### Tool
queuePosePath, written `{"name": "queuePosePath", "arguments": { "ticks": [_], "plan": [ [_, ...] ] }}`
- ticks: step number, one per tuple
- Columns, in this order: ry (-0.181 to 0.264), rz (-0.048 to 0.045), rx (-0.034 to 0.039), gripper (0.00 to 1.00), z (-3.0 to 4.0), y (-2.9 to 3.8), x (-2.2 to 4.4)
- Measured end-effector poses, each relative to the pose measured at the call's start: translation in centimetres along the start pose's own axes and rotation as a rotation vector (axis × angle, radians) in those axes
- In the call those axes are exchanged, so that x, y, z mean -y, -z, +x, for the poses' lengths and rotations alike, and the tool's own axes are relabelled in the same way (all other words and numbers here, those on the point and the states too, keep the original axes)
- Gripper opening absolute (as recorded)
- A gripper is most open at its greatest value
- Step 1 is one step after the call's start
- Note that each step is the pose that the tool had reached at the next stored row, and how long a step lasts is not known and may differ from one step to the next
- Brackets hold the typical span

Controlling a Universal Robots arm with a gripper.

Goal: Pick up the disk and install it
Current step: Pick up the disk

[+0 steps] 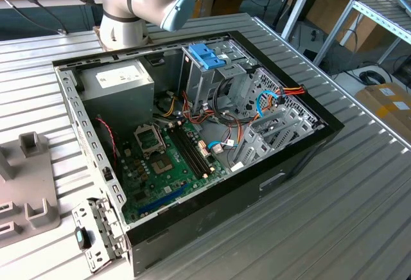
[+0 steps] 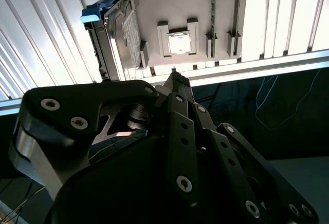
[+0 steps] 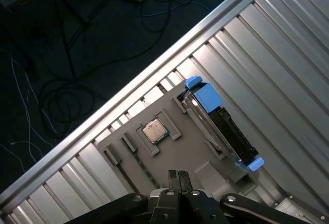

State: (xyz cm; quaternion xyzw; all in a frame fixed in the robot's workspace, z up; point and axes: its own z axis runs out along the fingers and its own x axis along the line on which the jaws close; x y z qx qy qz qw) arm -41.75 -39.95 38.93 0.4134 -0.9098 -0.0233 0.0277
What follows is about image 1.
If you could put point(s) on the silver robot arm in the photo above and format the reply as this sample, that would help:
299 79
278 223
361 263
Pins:
118 0

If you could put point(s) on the silver disk bay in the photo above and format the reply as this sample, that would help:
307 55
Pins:
253 138

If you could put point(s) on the black RAM slot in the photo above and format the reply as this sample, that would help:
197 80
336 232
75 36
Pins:
189 152
196 148
185 153
193 150

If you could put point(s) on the silver drive cage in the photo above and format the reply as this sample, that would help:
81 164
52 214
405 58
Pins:
199 81

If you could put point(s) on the blue drive latch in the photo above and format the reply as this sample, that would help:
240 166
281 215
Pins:
205 56

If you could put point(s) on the blue expansion slot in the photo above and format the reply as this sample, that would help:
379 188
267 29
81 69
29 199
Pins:
163 199

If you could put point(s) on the perforated metal drive cage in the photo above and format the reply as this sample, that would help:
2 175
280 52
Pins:
289 108

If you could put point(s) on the green motherboard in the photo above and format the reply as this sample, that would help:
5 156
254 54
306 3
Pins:
151 193

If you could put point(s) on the grey power supply unit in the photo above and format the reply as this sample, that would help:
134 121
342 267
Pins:
118 100

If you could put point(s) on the black PC case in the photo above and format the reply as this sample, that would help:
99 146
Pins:
224 215

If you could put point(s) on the small black flange clip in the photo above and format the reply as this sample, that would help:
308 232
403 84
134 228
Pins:
107 174

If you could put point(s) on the small brown cardboard box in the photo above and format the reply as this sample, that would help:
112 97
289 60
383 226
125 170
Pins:
224 5

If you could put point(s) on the hinged metal slot retainer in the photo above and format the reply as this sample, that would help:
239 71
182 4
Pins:
102 225

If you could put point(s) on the black latch blue button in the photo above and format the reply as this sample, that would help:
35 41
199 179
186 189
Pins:
83 239

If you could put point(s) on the large brown cardboard box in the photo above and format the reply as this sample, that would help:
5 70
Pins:
330 10

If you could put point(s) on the cardboard box white labels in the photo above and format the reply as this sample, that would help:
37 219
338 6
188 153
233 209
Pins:
382 113

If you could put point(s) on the grey parts rack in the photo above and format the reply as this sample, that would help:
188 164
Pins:
32 180

